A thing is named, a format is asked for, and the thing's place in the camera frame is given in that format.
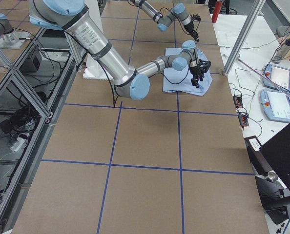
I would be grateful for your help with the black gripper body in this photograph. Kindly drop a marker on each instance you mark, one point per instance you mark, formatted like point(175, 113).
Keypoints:
point(195, 69)
point(191, 28)

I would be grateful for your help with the light blue t-shirt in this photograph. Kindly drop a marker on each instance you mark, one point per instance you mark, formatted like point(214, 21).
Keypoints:
point(181, 81)

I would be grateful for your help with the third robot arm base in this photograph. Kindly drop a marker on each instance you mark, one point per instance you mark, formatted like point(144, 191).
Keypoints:
point(9, 38)

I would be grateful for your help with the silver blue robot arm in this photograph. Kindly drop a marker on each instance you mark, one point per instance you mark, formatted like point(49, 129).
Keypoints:
point(164, 14)
point(72, 17)

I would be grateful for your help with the red cylinder bottle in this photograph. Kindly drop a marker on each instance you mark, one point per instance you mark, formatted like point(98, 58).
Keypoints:
point(217, 10)

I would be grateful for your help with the near blue teach pendant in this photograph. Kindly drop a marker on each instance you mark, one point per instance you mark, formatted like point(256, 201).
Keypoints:
point(276, 105)

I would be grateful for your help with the blue teach pendant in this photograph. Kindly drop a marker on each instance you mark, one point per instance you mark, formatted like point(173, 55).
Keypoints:
point(277, 74)
point(276, 105)

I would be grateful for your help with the far blue teach pendant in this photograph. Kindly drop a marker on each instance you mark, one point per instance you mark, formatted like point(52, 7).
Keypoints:
point(277, 74)

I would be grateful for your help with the clear water bottle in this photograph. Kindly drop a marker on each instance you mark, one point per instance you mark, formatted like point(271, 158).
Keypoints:
point(282, 51)

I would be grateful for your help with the black laptop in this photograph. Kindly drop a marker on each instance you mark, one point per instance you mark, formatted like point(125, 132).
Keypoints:
point(276, 151)

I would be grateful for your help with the black monitor stand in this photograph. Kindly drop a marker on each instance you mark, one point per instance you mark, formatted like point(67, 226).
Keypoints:
point(275, 198)

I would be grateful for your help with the white power strip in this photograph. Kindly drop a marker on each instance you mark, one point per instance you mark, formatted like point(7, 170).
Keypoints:
point(16, 146)

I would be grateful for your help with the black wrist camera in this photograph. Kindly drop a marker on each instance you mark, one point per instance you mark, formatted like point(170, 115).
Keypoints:
point(195, 17)

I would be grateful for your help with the aluminium frame post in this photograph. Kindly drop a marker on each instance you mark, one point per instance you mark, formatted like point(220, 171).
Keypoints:
point(248, 24)

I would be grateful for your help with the green handled reacher grabber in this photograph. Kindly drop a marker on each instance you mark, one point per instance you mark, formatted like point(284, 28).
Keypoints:
point(278, 87)

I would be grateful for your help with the white camera mast pedestal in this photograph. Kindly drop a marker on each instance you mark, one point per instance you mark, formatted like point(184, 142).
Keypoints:
point(93, 69)

